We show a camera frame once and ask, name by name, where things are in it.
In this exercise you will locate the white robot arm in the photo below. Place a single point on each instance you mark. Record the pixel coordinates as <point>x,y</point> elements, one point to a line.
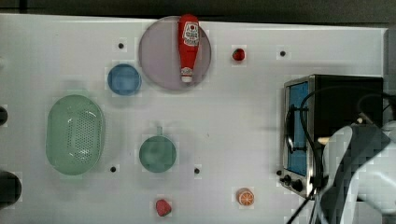
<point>359,161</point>

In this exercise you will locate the black toaster oven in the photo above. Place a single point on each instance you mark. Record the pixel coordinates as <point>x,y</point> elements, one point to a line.
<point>316,107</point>

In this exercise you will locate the green mug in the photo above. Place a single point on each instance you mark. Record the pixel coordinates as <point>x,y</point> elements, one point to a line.
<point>158,153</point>

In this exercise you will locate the small red strawberry toy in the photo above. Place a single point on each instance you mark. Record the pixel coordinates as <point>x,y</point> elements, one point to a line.
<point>239,55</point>

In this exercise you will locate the grey round plate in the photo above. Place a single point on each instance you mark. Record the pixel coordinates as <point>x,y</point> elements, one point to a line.
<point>159,58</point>

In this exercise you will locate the blue bowl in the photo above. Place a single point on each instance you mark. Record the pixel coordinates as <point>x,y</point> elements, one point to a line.
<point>123,79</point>

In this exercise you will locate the red ketchup bottle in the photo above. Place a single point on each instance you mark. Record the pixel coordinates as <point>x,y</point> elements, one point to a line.
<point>188,40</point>

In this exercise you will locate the orange slice toy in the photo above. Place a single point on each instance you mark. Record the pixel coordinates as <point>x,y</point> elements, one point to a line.
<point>245,197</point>

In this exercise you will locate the large red strawberry toy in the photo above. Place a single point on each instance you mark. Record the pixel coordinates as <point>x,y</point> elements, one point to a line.
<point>163,208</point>

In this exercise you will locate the green perforated colander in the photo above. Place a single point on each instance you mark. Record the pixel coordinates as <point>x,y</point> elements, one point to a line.
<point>75,134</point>

